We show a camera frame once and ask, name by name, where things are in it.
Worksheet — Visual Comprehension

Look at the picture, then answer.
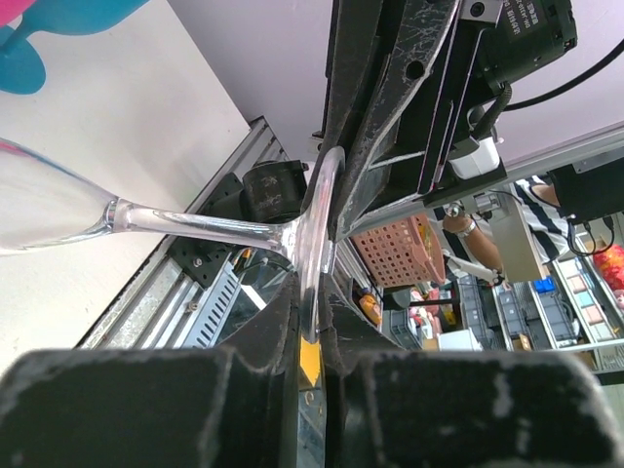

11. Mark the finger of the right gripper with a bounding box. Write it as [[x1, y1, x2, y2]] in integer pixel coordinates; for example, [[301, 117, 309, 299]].
[[333, 1, 460, 241], [301, 1, 383, 210]]

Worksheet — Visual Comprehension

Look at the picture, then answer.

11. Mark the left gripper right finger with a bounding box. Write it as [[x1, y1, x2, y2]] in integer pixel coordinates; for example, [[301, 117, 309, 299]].
[[321, 277, 623, 467]]

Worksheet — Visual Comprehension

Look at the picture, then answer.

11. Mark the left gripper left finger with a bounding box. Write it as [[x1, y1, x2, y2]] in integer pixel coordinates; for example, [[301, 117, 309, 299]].
[[1, 274, 298, 467]]

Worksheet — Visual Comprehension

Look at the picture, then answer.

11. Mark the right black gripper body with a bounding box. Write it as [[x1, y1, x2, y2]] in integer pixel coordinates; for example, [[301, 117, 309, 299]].
[[367, 1, 502, 210]]

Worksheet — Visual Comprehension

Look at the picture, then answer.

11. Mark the clear wine glass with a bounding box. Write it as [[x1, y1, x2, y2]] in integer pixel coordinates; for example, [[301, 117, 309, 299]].
[[1, 140, 345, 343]]

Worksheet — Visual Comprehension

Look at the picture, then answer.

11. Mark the cyan plastic wine glass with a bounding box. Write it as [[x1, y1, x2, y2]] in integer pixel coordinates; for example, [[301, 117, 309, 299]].
[[1, 0, 144, 95]]

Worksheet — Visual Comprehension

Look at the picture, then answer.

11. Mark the magenta wine glass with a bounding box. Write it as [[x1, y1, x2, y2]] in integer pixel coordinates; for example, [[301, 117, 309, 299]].
[[0, 0, 35, 27]]

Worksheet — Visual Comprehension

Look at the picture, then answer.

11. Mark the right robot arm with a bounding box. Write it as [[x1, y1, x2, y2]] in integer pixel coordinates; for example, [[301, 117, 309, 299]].
[[305, 1, 577, 241]]

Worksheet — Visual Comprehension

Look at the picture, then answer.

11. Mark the pink perforated basket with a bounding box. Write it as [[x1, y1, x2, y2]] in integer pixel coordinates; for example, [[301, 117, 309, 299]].
[[351, 214, 446, 288]]

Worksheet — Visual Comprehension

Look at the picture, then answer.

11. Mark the person in striped shirt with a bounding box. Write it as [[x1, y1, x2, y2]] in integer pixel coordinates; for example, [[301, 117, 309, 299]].
[[427, 175, 569, 284]]

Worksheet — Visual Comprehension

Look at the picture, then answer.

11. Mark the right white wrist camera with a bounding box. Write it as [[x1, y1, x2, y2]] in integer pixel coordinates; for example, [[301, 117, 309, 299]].
[[448, 136, 501, 180]]

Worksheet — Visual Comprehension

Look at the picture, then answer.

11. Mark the blue slotted cable duct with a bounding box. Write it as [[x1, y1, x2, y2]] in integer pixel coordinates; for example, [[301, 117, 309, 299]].
[[175, 261, 241, 349]]

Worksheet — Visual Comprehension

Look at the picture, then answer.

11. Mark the aluminium front rail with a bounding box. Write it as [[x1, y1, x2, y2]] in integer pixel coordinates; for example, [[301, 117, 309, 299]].
[[77, 236, 290, 349]]

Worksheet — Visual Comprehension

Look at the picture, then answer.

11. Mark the right black base bracket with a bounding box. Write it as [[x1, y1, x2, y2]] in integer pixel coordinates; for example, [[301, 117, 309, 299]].
[[168, 161, 309, 288]]

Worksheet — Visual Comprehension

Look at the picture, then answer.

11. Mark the right camera black cable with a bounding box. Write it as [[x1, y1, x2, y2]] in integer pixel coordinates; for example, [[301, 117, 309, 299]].
[[506, 36, 624, 111]]

